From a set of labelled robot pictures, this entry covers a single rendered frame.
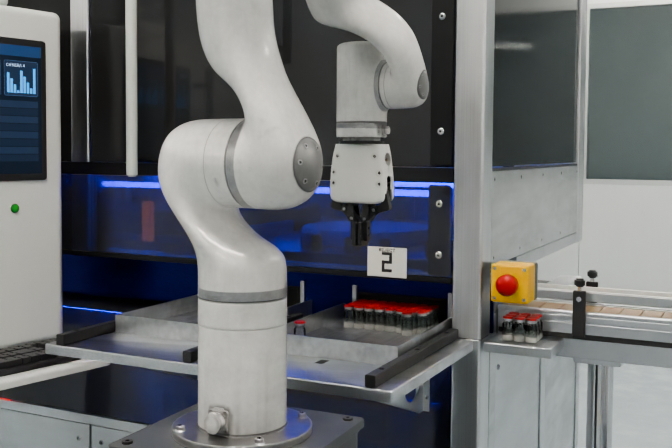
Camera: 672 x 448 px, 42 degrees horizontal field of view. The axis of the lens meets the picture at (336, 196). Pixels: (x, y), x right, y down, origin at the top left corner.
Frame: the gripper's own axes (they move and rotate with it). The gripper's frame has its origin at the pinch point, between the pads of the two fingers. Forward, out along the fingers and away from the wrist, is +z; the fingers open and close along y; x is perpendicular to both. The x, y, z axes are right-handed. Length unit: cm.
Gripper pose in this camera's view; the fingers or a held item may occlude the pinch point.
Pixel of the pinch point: (360, 233)
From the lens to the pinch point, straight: 147.8
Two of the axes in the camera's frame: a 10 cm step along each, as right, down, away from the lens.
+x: -4.4, 0.4, -9.0
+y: -9.0, -0.3, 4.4
